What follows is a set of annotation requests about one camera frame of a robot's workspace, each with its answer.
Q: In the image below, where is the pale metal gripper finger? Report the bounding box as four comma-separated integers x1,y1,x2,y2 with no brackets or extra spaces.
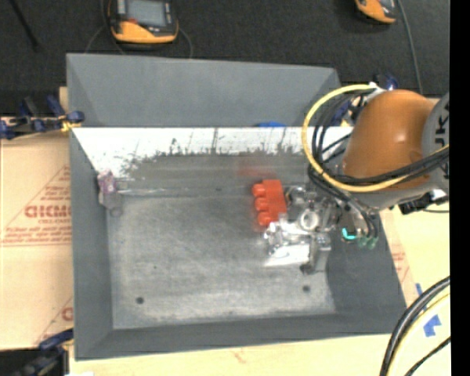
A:
262,222,312,269
299,235,333,276

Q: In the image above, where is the red toy block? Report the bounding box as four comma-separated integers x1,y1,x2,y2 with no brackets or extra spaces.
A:
251,179,289,227

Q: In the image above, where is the grey metal bin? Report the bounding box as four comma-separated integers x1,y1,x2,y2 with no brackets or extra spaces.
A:
65,52,409,360

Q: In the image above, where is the clear and purple plastic thing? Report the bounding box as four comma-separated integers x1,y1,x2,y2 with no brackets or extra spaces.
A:
96,168,125,218

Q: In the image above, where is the brown cardboard board red print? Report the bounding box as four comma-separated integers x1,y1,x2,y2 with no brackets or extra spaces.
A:
0,86,418,353

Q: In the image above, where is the black cylinder on white bracket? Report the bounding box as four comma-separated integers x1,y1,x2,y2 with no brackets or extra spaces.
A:
397,190,450,215

